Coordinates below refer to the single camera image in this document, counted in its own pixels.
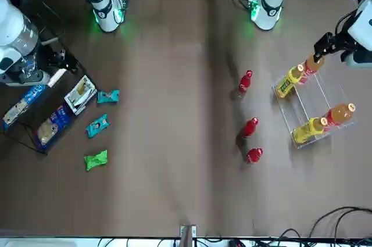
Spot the green chips packet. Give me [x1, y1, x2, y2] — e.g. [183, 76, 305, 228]
[83, 149, 108, 172]

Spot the white and yellow snack packet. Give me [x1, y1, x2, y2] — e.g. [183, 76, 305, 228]
[63, 74, 98, 116]

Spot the long blue biscuit packet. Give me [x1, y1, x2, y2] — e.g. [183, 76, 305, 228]
[2, 84, 49, 131]

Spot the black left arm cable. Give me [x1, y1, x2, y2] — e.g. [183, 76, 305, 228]
[334, 9, 360, 45]

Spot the orange tea bottle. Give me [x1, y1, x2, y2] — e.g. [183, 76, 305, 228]
[299, 53, 326, 85]
[322, 102, 357, 129]

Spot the silver metal camera post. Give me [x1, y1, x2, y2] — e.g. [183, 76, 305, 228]
[179, 224, 198, 247]

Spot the blue snack bag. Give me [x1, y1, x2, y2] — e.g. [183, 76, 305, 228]
[34, 104, 72, 152]

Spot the black wire basket shelf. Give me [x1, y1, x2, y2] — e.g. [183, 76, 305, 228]
[0, 0, 99, 156]

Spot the red cola bottle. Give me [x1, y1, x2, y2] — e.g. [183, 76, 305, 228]
[239, 117, 259, 140]
[235, 69, 253, 99]
[245, 147, 264, 165]

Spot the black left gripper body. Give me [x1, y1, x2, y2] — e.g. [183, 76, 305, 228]
[313, 32, 361, 63]

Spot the white cardboard box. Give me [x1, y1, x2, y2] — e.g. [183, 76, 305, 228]
[46, 68, 66, 88]

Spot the teal chips packet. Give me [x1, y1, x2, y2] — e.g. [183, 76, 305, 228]
[85, 113, 110, 139]
[96, 89, 120, 105]

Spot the yellow drink bottle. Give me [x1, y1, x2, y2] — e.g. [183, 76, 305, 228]
[291, 117, 328, 144]
[274, 65, 305, 99]

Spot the clear acrylic bottle shelf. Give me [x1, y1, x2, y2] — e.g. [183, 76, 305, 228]
[271, 69, 357, 151]

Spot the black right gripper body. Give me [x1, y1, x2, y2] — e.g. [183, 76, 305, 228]
[37, 44, 61, 71]

